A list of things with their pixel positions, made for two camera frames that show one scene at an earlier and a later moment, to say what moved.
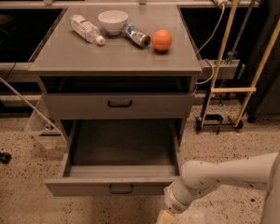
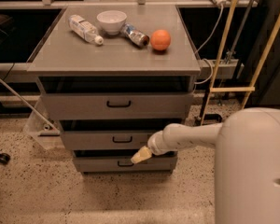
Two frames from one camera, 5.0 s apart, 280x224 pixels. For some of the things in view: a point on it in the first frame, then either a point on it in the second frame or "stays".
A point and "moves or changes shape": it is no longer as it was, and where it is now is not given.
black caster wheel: (4, 157) stays
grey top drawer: (118, 105) stays
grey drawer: (119, 158) moves or changes shape
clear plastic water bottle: (86, 28) stays
